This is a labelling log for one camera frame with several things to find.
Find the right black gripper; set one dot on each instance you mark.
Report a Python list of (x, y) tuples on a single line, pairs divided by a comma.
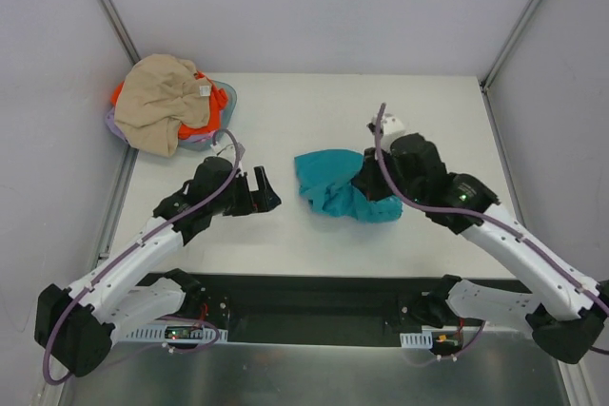
[(376, 172)]

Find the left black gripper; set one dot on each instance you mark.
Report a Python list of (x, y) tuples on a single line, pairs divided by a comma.
[(245, 194)]

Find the teal t-shirt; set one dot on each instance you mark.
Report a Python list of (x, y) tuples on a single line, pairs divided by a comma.
[(324, 178)]

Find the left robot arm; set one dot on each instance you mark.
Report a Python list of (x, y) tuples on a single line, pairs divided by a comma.
[(78, 325)]

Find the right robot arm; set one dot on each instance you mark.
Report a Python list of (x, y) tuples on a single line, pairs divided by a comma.
[(562, 310)]

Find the blue-grey plastic basket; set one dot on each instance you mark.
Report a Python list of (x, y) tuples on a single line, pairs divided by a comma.
[(225, 118)]

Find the orange t-shirt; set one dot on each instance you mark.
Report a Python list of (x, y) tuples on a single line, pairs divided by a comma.
[(218, 105)]

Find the beige t-shirt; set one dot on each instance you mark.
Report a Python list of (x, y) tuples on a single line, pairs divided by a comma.
[(159, 95)]

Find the lavender t-shirt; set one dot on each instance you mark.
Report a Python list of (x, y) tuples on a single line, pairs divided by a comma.
[(194, 142)]

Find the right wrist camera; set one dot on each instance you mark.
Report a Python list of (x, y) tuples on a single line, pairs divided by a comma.
[(390, 129)]

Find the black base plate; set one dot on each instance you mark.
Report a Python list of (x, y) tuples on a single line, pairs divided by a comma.
[(327, 311)]

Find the right corner aluminium post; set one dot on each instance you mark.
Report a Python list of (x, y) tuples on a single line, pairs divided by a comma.
[(527, 14)]

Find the corner aluminium post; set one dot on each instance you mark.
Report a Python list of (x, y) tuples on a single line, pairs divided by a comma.
[(121, 31), (527, 14)]

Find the left slotted cable duct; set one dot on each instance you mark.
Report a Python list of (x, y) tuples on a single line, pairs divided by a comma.
[(182, 334)]

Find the slotted cable duct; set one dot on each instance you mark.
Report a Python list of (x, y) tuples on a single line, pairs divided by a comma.
[(423, 340), (182, 334)]

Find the right slotted cable duct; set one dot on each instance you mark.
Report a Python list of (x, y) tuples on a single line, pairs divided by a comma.
[(423, 340)]

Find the left corner aluminium post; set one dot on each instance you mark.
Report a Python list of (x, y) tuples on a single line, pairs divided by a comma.
[(121, 31)]

